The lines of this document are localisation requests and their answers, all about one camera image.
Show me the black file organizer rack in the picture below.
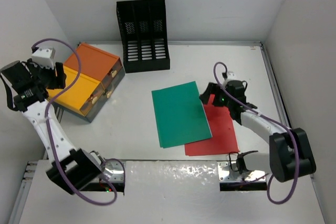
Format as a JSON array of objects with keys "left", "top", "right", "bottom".
[{"left": 116, "top": 0, "right": 170, "bottom": 73}]

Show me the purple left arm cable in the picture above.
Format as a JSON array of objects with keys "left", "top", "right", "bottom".
[{"left": 31, "top": 38, "right": 126, "bottom": 205}]

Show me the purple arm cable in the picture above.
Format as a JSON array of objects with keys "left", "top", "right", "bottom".
[
  {"left": 213, "top": 62, "right": 300, "bottom": 205},
  {"left": 31, "top": 38, "right": 126, "bottom": 205}
]

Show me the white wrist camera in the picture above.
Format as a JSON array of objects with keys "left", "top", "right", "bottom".
[
  {"left": 31, "top": 48, "right": 56, "bottom": 69},
  {"left": 222, "top": 71, "right": 237, "bottom": 86}
]

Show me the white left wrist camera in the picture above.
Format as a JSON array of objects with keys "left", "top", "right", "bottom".
[{"left": 31, "top": 48, "right": 56, "bottom": 69}]

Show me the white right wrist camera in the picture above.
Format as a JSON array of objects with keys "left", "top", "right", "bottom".
[{"left": 222, "top": 71, "right": 237, "bottom": 86}]

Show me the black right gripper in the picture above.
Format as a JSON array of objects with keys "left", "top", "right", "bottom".
[{"left": 199, "top": 82, "right": 233, "bottom": 109}]

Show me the yellow drawer cabinet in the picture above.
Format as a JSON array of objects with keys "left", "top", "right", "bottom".
[{"left": 54, "top": 73, "right": 101, "bottom": 116}]

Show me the green plastic folder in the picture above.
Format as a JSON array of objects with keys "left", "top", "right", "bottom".
[{"left": 151, "top": 81, "right": 212, "bottom": 148}]

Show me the red plastic folder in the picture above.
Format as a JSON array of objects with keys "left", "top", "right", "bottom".
[{"left": 184, "top": 104, "right": 239, "bottom": 156}]

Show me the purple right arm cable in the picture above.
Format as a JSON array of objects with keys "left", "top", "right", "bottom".
[{"left": 213, "top": 62, "right": 300, "bottom": 205}]

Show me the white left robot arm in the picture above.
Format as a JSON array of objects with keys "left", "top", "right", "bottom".
[{"left": 1, "top": 60, "right": 102, "bottom": 195}]

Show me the smoky yellow cabinet drawer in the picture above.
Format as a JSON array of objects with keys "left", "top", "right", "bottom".
[{"left": 80, "top": 84, "right": 104, "bottom": 116}]

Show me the clear smoky drawer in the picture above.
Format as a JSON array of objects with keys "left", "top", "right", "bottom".
[{"left": 87, "top": 69, "right": 125, "bottom": 123}]

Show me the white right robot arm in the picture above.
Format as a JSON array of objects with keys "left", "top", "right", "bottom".
[{"left": 199, "top": 80, "right": 317, "bottom": 183}]

